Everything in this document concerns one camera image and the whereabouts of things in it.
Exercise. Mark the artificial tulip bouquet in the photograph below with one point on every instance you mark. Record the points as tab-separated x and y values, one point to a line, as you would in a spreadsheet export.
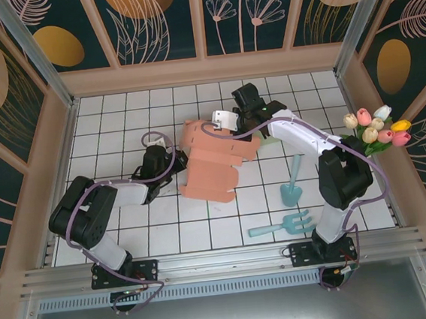
370	135

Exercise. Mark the light green sheet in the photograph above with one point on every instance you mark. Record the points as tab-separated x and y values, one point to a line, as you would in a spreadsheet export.
268	141

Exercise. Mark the beige oval gold line panel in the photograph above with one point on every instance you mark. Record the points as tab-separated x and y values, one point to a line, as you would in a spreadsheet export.
310	33

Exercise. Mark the pink paper box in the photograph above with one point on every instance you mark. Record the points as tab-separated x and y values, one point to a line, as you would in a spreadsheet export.
210	171

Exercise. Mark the gold oval wall panel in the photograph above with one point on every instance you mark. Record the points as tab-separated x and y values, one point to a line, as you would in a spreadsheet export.
91	28

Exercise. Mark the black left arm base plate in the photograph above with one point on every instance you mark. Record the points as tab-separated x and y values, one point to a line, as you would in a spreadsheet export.
148	271

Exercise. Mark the aluminium mounting rail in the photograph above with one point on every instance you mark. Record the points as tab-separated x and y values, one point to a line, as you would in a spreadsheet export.
222	258

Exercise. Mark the pink flower outline wall panel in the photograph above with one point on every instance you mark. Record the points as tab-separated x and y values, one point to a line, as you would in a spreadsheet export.
272	33

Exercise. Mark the orange oval feather wall panel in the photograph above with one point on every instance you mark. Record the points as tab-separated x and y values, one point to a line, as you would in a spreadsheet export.
394	66

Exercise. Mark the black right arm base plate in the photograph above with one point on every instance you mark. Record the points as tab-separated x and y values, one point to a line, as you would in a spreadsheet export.
301	254

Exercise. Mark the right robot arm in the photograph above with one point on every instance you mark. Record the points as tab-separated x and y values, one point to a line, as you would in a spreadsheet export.
345	177

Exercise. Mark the aluminium corner post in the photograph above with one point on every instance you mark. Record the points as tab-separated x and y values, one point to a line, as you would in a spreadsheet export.
358	21
43	59

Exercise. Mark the light blue toy rake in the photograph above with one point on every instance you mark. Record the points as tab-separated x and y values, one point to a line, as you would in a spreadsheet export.
265	230

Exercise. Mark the light blue toy trowel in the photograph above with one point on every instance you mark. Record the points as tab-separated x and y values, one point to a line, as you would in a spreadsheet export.
291	195

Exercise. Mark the feather and orange circle panel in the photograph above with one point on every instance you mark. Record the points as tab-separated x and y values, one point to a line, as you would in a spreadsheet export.
186	37

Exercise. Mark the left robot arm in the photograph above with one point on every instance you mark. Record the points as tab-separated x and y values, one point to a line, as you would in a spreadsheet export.
78	214

